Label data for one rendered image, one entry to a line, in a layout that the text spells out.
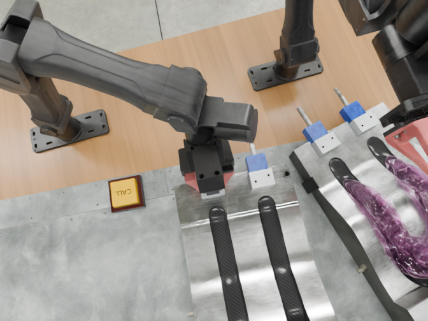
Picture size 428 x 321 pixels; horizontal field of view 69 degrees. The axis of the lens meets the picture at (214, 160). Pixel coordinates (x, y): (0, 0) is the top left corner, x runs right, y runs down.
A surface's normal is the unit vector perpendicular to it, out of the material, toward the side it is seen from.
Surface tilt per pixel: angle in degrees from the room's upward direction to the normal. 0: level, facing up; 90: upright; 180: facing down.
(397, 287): 0
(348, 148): 0
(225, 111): 13
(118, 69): 22
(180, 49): 0
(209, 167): 30
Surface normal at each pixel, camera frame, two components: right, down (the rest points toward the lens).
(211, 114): -0.25, -0.30
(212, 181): 0.16, 0.69
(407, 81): -0.96, 0.28
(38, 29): 0.34, -0.16
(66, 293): -0.02, -0.25
